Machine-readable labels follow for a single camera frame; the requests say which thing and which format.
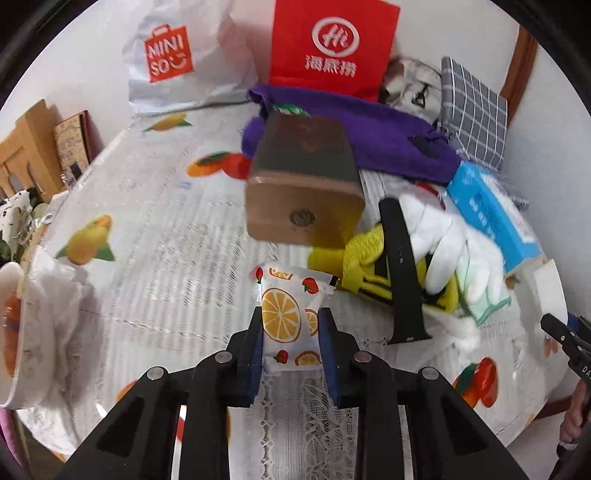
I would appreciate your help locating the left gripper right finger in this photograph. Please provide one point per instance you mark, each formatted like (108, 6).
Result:
(410, 425)

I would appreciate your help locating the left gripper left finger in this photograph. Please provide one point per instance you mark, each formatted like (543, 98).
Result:
(175, 422)

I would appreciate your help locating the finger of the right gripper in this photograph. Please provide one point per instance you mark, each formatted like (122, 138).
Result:
(563, 334)
(579, 324)

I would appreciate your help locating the mint green cloth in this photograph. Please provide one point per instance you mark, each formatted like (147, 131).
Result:
(476, 296)

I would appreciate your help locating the white tissue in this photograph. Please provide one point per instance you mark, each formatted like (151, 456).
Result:
(463, 330)

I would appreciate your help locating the white cotton glove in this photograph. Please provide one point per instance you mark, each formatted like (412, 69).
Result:
(447, 238)

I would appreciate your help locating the yellow pouch with black strap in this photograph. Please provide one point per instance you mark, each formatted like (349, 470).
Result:
(362, 269)

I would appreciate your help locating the orange print snack packet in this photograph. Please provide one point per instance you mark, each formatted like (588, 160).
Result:
(290, 298)

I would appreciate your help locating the green sachet packet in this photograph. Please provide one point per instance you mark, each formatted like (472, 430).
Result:
(290, 109)

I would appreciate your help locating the person right hand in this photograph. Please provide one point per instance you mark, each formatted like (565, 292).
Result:
(571, 426)

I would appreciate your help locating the blue tissue pack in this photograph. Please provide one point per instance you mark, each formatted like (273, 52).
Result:
(486, 207)

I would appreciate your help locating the white bowl with food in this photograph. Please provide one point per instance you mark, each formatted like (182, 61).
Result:
(27, 341)

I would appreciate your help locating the grey plaid cushion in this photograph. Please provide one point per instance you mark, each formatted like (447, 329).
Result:
(473, 117)

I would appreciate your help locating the purple fabric storage basket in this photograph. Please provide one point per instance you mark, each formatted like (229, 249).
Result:
(383, 139)

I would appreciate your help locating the colourful bedding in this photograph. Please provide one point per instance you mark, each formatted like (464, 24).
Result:
(21, 214)

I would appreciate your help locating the dark green wooden box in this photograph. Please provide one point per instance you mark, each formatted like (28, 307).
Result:
(304, 187)

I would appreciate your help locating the beige canvas bag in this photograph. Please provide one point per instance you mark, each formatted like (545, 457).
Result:
(413, 87)

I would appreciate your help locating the patterned notebook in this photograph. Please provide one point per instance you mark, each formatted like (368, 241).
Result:
(75, 147)

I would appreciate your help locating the red paper shopping bag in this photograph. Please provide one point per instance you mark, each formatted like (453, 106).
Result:
(342, 47)

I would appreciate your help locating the white Miniso plastic bag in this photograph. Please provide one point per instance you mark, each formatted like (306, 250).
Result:
(185, 55)

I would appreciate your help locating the wooden door frame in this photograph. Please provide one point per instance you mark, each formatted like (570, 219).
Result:
(519, 71)

